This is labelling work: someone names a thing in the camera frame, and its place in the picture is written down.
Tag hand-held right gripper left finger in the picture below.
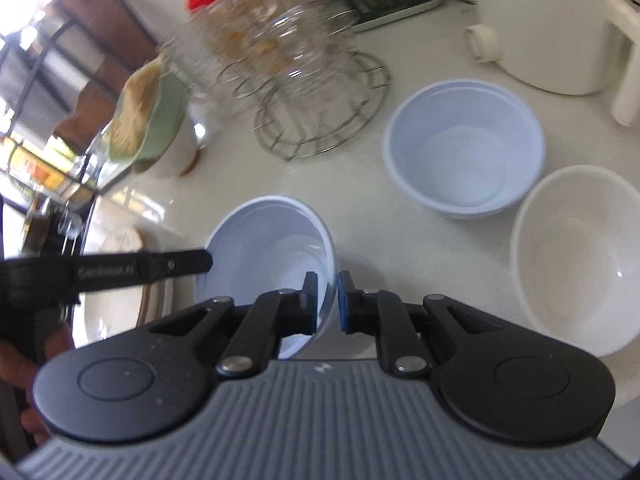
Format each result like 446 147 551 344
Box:
147 271 319 378

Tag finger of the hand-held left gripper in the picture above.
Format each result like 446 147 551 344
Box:
75 249 214 293

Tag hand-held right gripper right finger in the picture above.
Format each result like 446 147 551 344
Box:
336 270 506 378

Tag white plate grey leaf print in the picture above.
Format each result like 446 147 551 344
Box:
82 225 151 348

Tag pale blue bowl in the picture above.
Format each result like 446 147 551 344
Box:
195 195 338 361
382 78 546 221

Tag plain white bowl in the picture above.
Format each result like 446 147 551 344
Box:
510 165 640 358

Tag person's left hand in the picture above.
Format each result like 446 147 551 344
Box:
0 321 76 453

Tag white bowl red foot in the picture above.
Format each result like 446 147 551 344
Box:
142 100 211 181

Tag green strainer basket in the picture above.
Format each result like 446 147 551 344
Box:
107 55 191 171

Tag dry noodles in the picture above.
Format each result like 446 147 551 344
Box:
110 57 166 156

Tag black metal kitchen rack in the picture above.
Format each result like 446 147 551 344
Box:
0 10 126 211

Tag white electric pot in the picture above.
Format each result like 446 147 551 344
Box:
464 0 630 97

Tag patterned white mug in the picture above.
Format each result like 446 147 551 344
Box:
607 0 640 128

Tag wire glass rack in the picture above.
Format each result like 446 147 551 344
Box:
220 7 392 162

